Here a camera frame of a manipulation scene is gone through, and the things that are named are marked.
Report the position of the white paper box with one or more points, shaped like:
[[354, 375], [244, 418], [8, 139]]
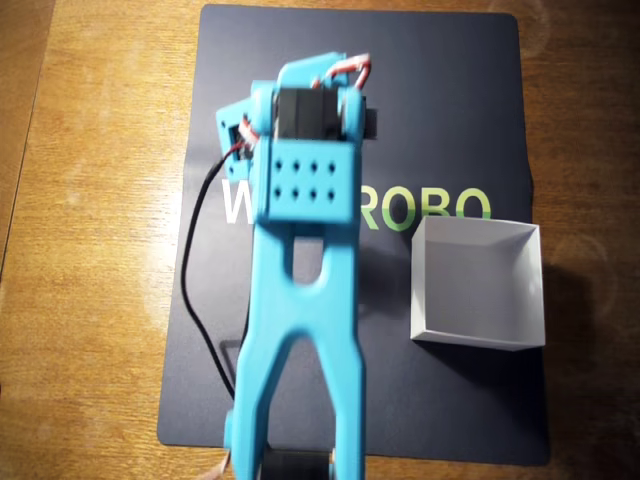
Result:
[[475, 290]]

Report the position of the black WOWROBO printed mat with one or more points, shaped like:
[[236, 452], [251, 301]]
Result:
[[450, 100]]

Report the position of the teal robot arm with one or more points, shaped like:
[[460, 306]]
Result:
[[300, 320]]

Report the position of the teal wrist camera box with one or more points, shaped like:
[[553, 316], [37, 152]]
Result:
[[227, 117]]

